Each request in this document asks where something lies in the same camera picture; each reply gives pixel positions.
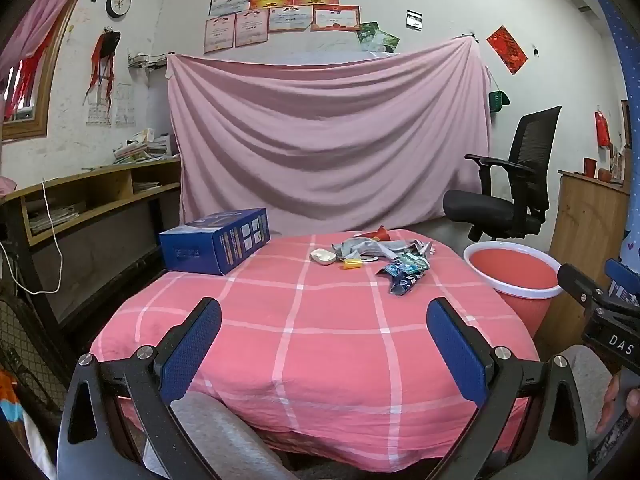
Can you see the yellow plastic piece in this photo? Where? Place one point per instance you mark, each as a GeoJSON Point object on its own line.
{"type": "Point", "coordinates": [351, 263]}

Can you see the paper wall calendar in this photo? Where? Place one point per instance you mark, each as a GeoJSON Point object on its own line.
{"type": "Point", "coordinates": [120, 107]}

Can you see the red paper wall decoration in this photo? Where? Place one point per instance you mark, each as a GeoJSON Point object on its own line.
{"type": "Point", "coordinates": [507, 50]}

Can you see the red tassel wall ornament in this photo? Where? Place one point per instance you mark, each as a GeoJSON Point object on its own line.
{"type": "Point", "coordinates": [102, 50]}

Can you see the round wall clock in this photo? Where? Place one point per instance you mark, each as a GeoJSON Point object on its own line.
{"type": "Point", "coordinates": [118, 3]}

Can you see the wooden shelf desk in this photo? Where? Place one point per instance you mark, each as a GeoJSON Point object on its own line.
{"type": "Point", "coordinates": [100, 180]}

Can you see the green wall pouch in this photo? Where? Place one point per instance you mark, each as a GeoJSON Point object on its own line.
{"type": "Point", "coordinates": [498, 100]}

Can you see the wooden window frame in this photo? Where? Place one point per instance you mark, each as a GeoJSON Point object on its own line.
{"type": "Point", "coordinates": [50, 80]}

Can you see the brown wooden frame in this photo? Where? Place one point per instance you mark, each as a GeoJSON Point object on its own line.
{"type": "Point", "coordinates": [625, 125]}

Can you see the person's left leg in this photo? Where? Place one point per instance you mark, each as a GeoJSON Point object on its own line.
{"type": "Point", "coordinates": [225, 435]}

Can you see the pink cloth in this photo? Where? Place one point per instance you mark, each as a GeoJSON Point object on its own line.
{"type": "Point", "coordinates": [5, 186]}

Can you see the group of wall certificates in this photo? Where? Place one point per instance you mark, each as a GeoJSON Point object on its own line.
{"type": "Point", "coordinates": [290, 17]}

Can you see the large pile of papers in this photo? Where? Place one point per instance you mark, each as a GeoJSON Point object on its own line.
{"type": "Point", "coordinates": [52, 217]}

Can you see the red bin with white rim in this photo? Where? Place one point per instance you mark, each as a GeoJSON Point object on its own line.
{"type": "Point", "coordinates": [510, 270]}

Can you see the wooden cabinet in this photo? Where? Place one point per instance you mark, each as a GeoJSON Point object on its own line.
{"type": "Point", "coordinates": [585, 225]}

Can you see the small pile of papers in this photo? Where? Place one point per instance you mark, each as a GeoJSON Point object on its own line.
{"type": "Point", "coordinates": [146, 186]}

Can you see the person's right hand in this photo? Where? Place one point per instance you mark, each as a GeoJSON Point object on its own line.
{"type": "Point", "coordinates": [611, 400]}

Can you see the red checked tablecloth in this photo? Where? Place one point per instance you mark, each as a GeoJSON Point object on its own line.
{"type": "Point", "coordinates": [325, 335]}

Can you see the black and white wall sticker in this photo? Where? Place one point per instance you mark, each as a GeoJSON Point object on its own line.
{"type": "Point", "coordinates": [414, 20]}

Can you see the black office chair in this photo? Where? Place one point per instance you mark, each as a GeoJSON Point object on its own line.
{"type": "Point", "coordinates": [480, 207]}

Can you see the person's leg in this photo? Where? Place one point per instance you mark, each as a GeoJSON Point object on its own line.
{"type": "Point", "coordinates": [590, 370]}
{"type": "Point", "coordinates": [225, 435]}

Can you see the red paper cone cup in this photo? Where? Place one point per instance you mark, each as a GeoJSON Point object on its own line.
{"type": "Point", "coordinates": [381, 234]}

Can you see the pink hanging sheet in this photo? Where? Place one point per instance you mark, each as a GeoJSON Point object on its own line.
{"type": "Point", "coordinates": [325, 135]}

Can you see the grey cloth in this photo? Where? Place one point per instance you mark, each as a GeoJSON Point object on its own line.
{"type": "Point", "coordinates": [365, 249]}

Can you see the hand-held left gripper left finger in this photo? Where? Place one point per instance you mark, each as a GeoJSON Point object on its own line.
{"type": "Point", "coordinates": [192, 345]}

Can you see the green landscape photo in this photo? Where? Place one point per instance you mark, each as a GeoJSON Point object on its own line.
{"type": "Point", "coordinates": [387, 42]}
{"type": "Point", "coordinates": [365, 32]}

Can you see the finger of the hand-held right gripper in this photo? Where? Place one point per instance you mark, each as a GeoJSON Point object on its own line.
{"type": "Point", "coordinates": [620, 275]}
{"type": "Point", "coordinates": [575, 282]}

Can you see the red round fruit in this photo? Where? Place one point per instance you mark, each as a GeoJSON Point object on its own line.
{"type": "Point", "coordinates": [604, 174]}

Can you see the orange and blue cloth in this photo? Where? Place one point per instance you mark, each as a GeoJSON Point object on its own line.
{"type": "Point", "coordinates": [15, 410]}

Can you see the person's right leg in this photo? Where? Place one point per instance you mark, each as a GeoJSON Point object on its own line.
{"type": "Point", "coordinates": [590, 370]}

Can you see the white oval case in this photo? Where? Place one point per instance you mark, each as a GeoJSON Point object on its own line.
{"type": "Point", "coordinates": [322, 256]}

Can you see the stack of books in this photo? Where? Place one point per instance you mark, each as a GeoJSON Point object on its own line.
{"type": "Point", "coordinates": [142, 150]}

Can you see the blue dotted curtain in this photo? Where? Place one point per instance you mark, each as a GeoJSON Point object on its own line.
{"type": "Point", "coordinates": [631, 85]}

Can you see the red hanging ornament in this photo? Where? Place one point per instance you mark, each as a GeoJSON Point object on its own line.
{"type": "Point", "coordinates": [601, 127]}

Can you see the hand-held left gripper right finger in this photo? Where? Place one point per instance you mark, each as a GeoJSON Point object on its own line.
{"type": "Point", "coordinates": [457, 350]}

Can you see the pink curtain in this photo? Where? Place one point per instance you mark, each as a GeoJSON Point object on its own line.
{"type": "Point", "coordinates": [45, 15]}

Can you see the blue cardboard box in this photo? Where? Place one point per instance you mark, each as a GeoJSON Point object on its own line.
{"type": "Point", "coordinates": [200, 255]}

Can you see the dark blue wrapper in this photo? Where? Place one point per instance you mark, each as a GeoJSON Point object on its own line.
{"type": "Point", "coordinates": [400, 282]}

